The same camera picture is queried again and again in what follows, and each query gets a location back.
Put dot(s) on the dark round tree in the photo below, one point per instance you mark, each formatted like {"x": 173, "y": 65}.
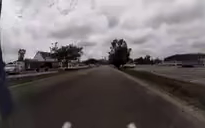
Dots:
{"x": 119, "y": 53}

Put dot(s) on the white car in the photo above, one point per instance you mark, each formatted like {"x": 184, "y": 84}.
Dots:
{"x": 128, "y": 65}

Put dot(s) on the grey asphalt road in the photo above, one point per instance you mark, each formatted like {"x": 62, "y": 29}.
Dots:
{"x": 100, "y": 100}

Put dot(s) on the group of dark trees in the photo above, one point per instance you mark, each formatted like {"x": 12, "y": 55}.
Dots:
{"x": 67, "y": 53}

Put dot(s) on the white house with dark roof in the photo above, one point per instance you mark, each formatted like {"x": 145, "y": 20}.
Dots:
{"x": 43, "y": 59}

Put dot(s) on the robot's own part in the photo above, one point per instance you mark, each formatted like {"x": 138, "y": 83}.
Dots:
{"x": 131, "y": 125}
{"x": 66, "y": 125}

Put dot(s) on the pale kerb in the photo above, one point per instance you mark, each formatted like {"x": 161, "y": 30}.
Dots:
{"x": 33, "y": 74}

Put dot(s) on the grass strip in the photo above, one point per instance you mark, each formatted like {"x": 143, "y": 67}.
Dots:
{"x": 26, "y": 80}

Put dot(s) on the grass verge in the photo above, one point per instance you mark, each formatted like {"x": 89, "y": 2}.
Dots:
{"x": 176, "y": 88}

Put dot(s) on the grey paved lot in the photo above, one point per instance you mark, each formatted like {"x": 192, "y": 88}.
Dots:
{"x": 180, "y": 72}

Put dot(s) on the small tree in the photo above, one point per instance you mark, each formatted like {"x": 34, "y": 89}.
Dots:
{"x": 21, "y": 54}

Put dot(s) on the long low building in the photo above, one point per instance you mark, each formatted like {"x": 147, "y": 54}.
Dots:
{"x": 191, "y": 58}

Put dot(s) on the white vehicle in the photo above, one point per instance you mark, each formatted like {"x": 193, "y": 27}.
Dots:
{"x": 12, "y": 68}

